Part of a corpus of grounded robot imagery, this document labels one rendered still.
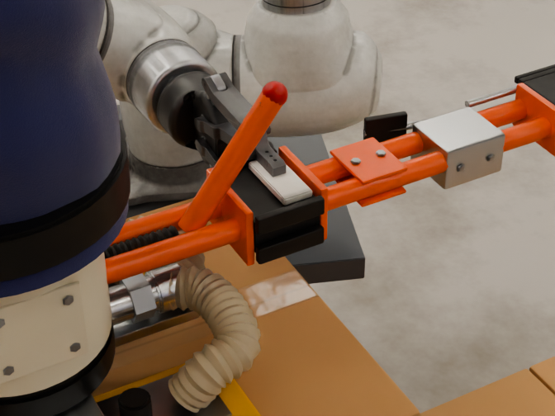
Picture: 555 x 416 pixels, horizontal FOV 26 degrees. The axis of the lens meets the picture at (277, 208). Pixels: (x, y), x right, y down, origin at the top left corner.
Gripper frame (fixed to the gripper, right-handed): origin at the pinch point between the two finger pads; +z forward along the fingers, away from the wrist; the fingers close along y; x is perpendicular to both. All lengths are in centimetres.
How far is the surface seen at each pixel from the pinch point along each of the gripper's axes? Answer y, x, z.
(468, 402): 66, -44, -20
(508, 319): 120, -104, -79
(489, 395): 66, -47, -20
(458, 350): 120, -88, -76
